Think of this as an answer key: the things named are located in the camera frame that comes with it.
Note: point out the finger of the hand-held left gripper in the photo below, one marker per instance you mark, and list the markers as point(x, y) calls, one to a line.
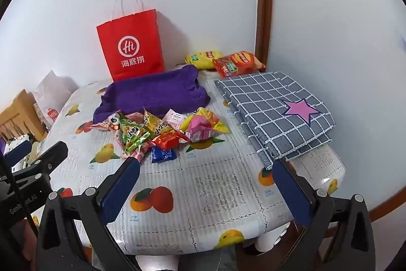
point(54, 156)
point(17, 153)

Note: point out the wooden furniture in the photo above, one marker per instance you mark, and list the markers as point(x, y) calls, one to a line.
point(22, 115)

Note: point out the white table leg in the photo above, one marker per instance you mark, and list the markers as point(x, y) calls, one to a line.
point(272, 239)

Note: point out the brown wooden baseboard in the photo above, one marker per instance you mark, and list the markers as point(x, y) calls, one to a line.
point(390, 207)

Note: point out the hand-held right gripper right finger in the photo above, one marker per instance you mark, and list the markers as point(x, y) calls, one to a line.
point(293, 194)

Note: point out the orange chip bag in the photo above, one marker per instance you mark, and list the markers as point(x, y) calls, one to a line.
point(238, 64)

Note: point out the blue snack packet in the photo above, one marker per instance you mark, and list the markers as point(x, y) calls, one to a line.
point(163, 155)

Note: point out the yellow chip bag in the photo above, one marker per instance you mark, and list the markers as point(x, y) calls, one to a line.
point(203, 59)

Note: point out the grey checked folded cloth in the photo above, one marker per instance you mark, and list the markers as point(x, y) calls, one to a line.
point(269, 112)

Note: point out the pink yellow snack packet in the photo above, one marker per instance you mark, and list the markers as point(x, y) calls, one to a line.
point(203, 125)

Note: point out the purple towel-covered tray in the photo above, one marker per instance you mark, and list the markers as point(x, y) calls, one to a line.
point(152, 90)

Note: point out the brown wooden door frame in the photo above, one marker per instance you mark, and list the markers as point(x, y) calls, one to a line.
point(263, 4)

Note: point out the white red lychee packet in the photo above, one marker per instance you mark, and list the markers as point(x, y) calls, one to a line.
point(139, 156)

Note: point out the pale pink snack packet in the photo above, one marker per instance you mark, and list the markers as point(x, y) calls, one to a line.
point(175, 119)

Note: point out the white plastic bag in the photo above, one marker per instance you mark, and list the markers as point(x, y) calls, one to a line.
point(54, 93)

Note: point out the red paper bag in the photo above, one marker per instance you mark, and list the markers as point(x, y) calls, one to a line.
point(133, 45)

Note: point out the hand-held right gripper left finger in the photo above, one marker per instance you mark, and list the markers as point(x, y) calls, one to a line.
point(120, 191)

